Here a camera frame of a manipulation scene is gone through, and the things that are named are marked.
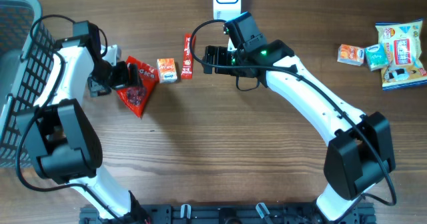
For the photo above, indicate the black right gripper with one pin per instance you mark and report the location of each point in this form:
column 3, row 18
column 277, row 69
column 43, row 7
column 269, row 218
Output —
column 209, row 54

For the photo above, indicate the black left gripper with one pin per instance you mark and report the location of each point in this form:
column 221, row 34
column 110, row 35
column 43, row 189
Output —
column 123, row 81

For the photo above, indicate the red Hacks candy bag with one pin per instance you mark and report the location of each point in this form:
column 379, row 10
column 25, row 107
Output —
column 135, row 98

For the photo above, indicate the red coffee stick sachet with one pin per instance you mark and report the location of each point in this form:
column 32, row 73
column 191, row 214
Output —
column 187, row 69

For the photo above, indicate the orange small carton box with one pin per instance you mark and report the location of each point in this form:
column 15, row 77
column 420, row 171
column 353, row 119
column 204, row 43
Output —
column 351, row 55

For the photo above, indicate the teal Kleenex tissue pack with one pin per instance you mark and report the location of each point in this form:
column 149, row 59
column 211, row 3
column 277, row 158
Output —
column 376, row 57

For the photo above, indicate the yellow white snack bag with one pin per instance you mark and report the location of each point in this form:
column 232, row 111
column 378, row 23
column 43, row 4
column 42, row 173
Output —
column 402, row 44

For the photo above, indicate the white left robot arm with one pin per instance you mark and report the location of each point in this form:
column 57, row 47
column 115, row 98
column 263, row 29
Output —
column 61, row 143

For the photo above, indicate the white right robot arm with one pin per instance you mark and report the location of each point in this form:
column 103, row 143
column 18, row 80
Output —
column 360, row 153

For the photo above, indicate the white barcode scanner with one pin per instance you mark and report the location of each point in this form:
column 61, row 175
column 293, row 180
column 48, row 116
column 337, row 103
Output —
column 226, row 9

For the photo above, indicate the grey plastic shopping basket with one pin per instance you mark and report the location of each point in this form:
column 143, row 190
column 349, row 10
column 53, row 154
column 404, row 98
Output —
column 25, row 67

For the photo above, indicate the black aluminium mounting rail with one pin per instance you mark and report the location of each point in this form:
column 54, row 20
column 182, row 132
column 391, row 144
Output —
column 287, row 213

